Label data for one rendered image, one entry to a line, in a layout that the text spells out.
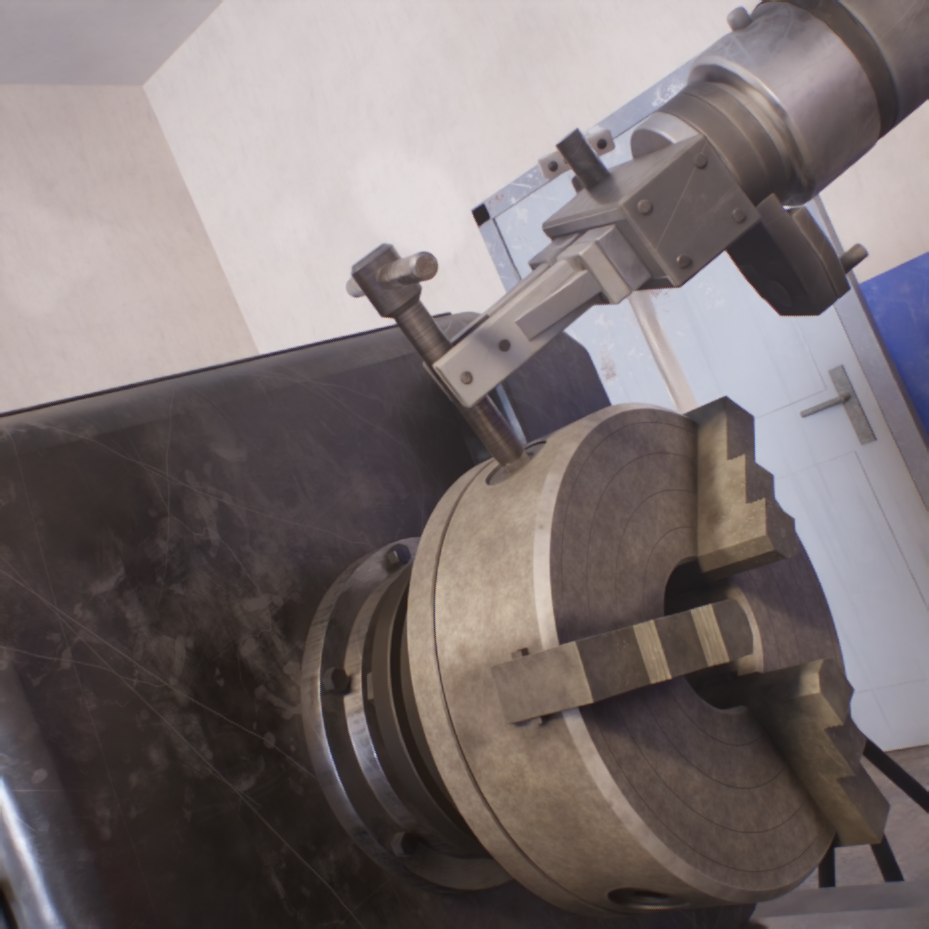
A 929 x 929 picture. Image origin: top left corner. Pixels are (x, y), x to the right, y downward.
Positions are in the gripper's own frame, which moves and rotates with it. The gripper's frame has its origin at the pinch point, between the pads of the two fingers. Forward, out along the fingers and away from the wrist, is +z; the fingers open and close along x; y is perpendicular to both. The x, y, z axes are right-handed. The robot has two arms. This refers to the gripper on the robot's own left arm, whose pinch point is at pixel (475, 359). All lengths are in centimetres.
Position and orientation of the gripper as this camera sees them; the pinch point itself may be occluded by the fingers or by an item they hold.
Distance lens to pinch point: 60.5
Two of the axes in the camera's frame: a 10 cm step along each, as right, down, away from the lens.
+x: 1.8, 1.3, -9.8
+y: -6.2, -7.6, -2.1
